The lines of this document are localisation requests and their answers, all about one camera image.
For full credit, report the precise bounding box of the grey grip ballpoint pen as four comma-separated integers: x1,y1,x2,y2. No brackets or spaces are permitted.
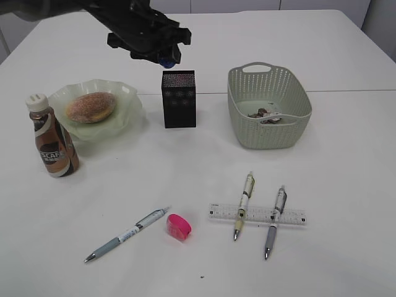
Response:
264,185,287,260

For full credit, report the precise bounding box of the pale green plastic basket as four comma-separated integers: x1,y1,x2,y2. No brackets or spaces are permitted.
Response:
228,62,312,150

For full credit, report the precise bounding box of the cream grip ballpoint pen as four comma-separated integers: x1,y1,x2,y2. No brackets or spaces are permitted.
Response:
233,171,255,241

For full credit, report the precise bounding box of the brown grey paper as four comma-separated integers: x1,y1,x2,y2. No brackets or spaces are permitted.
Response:
248,108,270,118

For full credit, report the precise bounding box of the paper with pink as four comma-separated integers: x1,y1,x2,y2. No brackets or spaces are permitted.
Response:
257,108,281,124

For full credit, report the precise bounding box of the pink pencil sharpener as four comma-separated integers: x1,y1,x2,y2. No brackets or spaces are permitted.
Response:
166,213,192,241

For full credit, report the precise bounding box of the brown Nescafe coffee bottle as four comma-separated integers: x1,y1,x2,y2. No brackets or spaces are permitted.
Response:
25,94,79,178

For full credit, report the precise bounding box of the sugared bread bun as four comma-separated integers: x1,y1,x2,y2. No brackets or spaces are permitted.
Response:
66,92,117,124

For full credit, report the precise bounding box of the pale green wavy plate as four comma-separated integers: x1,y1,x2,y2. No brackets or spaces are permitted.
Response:
48,79,142,142

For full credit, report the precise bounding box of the blue grey ballpoint pen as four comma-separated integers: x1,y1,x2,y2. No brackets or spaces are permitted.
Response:
84,206,171,264

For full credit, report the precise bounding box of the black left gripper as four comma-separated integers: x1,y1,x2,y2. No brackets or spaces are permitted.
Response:
89,1,192,64

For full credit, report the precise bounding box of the clear plastic ruler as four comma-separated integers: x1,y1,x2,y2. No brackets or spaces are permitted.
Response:
208,204,307,226

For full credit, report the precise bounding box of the blue pencil sharpener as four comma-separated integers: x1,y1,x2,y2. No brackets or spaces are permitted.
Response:
158,56,177,69

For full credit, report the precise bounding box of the black mesh pen holder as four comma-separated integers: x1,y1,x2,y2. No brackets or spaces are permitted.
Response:
161,70,197,129

